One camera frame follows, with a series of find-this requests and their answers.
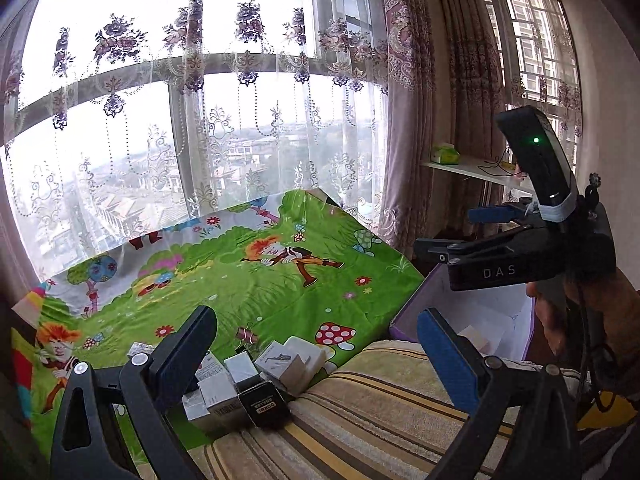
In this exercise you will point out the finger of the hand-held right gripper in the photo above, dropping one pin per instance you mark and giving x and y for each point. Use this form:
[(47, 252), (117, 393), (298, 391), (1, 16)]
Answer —
[(495, 213), (432, 250)]

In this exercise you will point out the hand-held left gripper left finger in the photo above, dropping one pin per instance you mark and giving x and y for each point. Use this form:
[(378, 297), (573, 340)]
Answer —
[(175, 360)]

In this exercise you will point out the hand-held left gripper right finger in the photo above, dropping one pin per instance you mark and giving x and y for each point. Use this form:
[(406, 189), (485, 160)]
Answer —
[(445, 355)]

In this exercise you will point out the person's right hand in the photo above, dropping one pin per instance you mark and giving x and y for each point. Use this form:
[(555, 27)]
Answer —
[(547, 315)]

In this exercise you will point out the small white box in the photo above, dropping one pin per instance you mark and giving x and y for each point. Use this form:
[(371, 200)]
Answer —
[(472, 336)]

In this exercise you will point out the purple cardboard storage box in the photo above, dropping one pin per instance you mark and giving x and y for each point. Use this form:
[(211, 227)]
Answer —
[(450, 295)]

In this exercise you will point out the small white carton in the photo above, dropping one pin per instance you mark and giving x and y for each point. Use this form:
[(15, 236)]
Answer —
[(195, 406)]

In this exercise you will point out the white carton with black text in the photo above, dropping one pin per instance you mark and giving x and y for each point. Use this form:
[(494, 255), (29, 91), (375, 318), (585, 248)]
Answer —
[(220, 395)]

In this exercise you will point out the flat white box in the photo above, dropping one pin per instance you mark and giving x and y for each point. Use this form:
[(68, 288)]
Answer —
[(495, 316)]

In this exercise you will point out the green tissue pack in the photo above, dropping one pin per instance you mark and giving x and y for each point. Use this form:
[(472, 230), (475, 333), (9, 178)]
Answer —
[(445, 154)]

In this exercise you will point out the green cartoon printed cloth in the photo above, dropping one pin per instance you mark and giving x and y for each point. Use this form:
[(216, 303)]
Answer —
[(225, 285)]

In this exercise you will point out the white carton with picture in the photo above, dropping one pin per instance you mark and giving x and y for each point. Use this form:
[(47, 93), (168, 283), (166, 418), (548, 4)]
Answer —
[(280, 365)]

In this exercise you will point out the plain white carton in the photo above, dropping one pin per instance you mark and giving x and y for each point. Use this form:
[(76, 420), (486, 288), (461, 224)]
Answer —
[(312, 350)]

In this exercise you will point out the side window with grille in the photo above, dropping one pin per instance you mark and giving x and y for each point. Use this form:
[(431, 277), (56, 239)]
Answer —
[(530, 60)]

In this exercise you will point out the yellow cloth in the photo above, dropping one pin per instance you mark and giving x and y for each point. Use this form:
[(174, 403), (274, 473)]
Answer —
[(615, 417)]

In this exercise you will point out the sheer floral lace curtain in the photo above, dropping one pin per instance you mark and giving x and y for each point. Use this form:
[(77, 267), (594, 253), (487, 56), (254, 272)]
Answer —
[(125, 110)]

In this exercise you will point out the white wall shelf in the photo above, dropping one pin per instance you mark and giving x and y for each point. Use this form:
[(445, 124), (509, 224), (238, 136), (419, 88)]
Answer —
[(470, 166)]

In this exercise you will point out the grey window frame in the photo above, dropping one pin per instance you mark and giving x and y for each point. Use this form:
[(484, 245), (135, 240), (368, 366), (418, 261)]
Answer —
[(177, 125)]

